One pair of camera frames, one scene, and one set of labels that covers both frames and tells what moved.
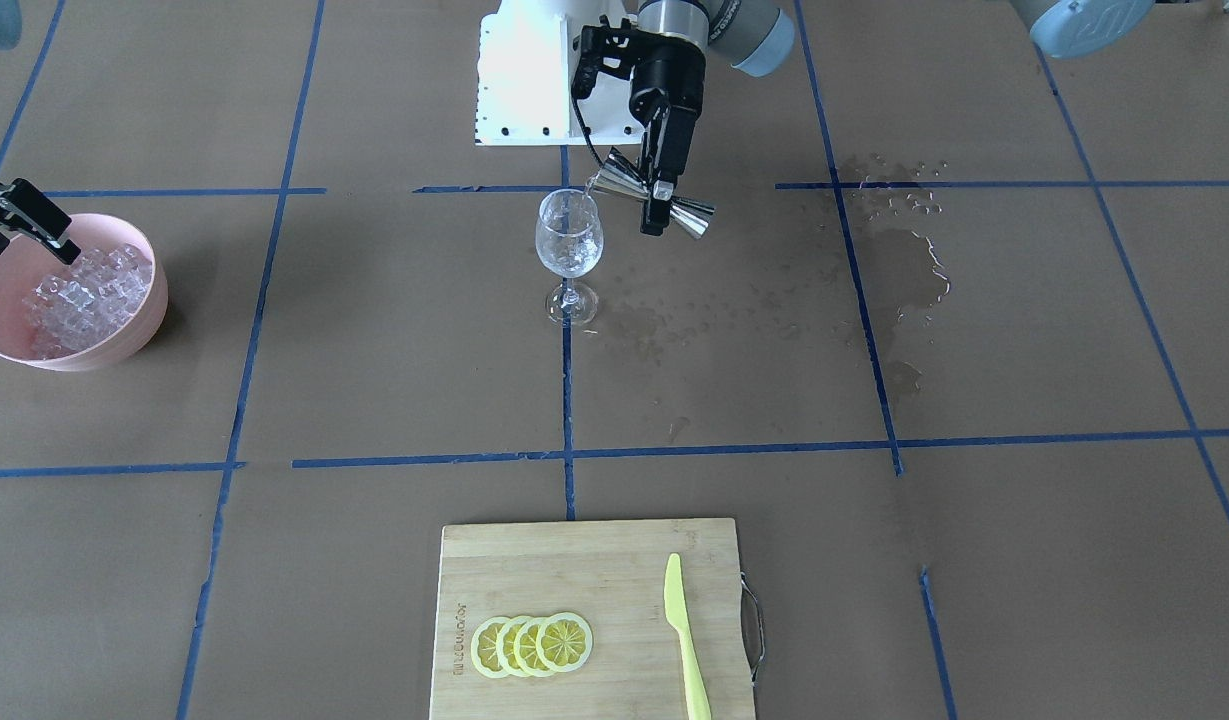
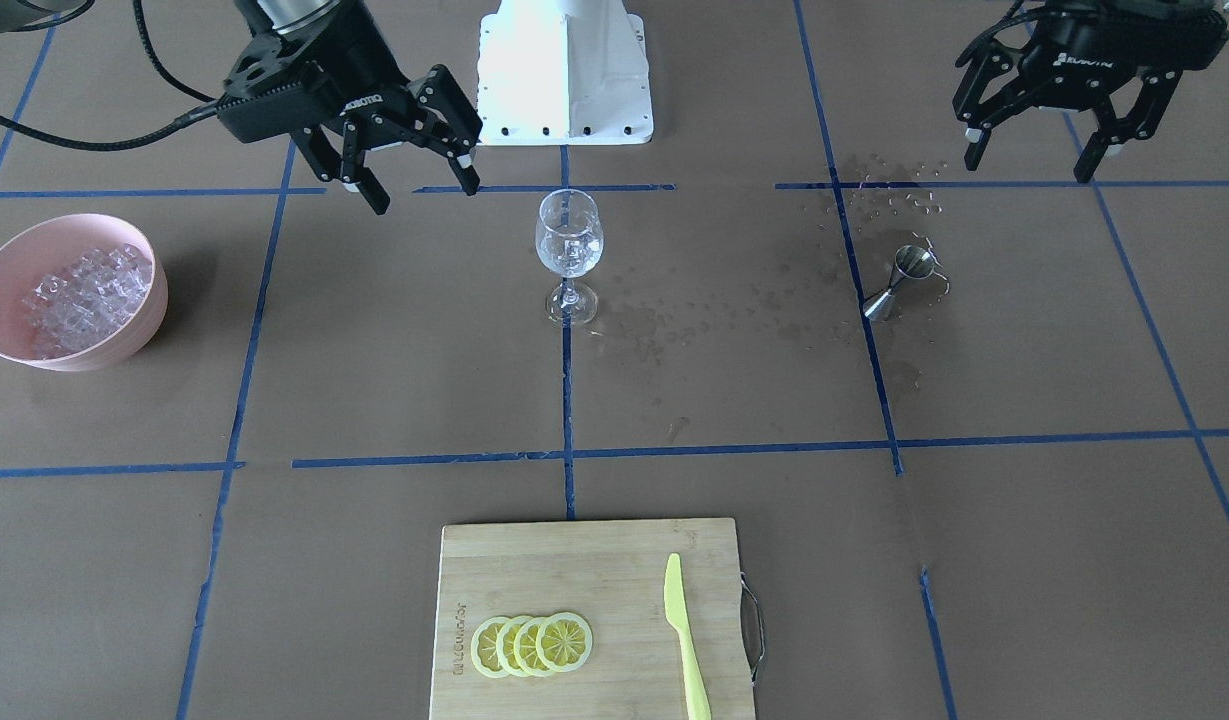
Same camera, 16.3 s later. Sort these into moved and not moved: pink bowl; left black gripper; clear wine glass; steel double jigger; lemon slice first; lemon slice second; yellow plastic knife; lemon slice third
Moved: steel double jigger; left black gripper
Not moved: lemon slice second; clear wine glass; yellow plastic knife; lemon slice first; pink bowl; lemon slice third
